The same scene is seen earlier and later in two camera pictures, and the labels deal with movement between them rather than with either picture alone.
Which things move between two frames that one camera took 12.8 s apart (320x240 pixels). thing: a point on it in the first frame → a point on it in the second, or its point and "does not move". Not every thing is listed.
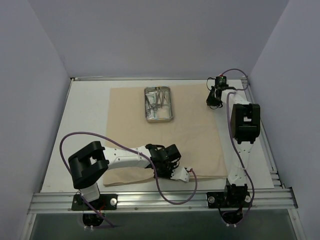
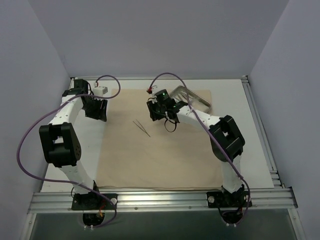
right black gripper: x=213 y=98 → x=153 y=112
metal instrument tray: x=158 y=104 → x=180 y=94
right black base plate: x=228 y=199 does not move
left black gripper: x=164 y=169 → x=97 y=110
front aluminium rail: x=260 y=200 does not move
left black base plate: x=105 y=202 does not move
